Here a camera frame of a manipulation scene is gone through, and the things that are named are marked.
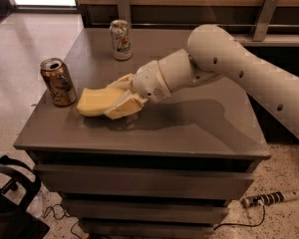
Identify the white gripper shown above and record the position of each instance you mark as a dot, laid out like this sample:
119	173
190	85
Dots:
149	80

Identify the yellow sponge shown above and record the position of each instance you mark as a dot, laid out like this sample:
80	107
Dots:
92	103

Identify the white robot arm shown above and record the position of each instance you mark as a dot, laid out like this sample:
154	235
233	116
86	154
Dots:
211	53

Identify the white 7up can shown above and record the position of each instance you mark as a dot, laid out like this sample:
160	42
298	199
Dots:
121	42

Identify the orange soda can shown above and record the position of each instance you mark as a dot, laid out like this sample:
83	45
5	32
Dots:
58	81

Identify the grey drawer cabinet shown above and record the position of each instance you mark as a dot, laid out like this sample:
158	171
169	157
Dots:
168	171

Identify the black office chair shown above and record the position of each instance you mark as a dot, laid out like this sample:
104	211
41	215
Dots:
16	195

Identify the white power strip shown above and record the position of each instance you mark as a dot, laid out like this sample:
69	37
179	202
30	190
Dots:
269	198

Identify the left metal bracket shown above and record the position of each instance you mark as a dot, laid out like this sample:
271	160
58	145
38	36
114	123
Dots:
124	10

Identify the metal bracket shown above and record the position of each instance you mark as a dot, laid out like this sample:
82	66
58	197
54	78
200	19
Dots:
261	25
124	10

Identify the right metal bracket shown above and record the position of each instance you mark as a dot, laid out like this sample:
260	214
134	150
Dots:
261	25

